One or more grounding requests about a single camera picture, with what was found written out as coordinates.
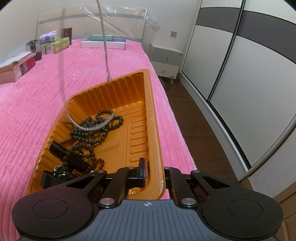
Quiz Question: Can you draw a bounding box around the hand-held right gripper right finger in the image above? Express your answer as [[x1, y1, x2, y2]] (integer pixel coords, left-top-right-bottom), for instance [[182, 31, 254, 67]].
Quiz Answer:
[[163, 166, 251, 209]]

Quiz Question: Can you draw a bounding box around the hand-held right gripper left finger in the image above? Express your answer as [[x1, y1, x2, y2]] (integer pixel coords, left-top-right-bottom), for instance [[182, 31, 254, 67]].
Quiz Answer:
[[42, 158, 148, 209]]

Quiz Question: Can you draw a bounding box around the reddish bead bracelet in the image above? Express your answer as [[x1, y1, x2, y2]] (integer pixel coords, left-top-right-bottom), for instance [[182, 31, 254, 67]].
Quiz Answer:
[[84, 158, 105, 174]]

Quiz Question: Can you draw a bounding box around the long dark bead necklace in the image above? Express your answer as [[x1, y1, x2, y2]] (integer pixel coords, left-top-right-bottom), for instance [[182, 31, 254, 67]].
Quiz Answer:
[[69, 117, 109, 163]]

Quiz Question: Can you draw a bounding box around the white bead necklace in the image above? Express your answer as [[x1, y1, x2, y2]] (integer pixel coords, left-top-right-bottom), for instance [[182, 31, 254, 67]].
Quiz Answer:
[[55, 0, 116, 133]]

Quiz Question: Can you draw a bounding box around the black glossy bar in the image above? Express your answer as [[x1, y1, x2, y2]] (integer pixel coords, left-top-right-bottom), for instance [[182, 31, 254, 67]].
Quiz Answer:
[[50, 141, 90, 173]]

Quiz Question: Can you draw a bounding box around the orange plastic tray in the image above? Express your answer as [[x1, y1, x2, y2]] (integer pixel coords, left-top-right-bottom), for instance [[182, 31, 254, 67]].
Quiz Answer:
[[26, 69, 166, 200]]

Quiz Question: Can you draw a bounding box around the black wristwatch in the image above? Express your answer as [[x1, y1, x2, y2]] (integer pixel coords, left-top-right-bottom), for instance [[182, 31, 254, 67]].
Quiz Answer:
[[40, 163, 80, 188]]

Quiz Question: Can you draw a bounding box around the grey nightstand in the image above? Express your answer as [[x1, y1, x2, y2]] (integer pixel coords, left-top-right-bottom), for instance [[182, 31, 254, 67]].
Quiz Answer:
[[148, 43, 184, 84]]

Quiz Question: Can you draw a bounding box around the grey and white wardrobe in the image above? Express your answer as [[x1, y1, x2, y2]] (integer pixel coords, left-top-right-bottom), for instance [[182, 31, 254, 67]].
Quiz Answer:
[[178, 0, 296, 183]]

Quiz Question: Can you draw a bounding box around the pink ribbed blanket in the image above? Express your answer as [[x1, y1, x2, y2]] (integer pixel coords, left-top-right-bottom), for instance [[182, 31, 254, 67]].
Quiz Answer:
[[0, 39, 197, 241]]

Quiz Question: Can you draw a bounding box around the long white box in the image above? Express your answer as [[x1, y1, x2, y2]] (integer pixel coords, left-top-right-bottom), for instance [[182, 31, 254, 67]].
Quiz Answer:
[[80, 40, 126, 50]]

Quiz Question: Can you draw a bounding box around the long green box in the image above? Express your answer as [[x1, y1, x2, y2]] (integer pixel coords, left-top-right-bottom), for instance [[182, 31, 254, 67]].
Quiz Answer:
[[90, 34, 114, 42]]

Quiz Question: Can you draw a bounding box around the green and white box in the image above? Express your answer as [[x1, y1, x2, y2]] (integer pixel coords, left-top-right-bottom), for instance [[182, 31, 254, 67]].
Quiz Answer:
[[54, 37, 70, 52], [44, 43, 62, 55]]

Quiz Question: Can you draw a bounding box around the red box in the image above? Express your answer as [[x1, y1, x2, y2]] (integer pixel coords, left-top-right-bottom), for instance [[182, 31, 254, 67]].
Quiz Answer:
[[25, 56, 36, 70]]

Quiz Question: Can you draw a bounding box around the dark brown box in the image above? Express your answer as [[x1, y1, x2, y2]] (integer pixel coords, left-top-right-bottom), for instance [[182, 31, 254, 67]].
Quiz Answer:
[[61, 27, 73, 45]]

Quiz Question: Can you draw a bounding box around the plastic-wrapped headboard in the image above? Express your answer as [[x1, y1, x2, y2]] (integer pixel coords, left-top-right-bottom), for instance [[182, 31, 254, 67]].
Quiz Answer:
[[37, 7, 146, 44]]

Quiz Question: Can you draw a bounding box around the tissue pack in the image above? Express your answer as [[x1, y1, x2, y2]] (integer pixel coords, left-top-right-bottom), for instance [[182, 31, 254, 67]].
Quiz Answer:
[[39, 30, 58, 44]]

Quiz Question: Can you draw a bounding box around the light wooden box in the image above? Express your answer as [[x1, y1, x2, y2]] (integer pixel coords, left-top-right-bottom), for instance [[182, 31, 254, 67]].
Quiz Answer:
[[0, 51, 36, 84]]

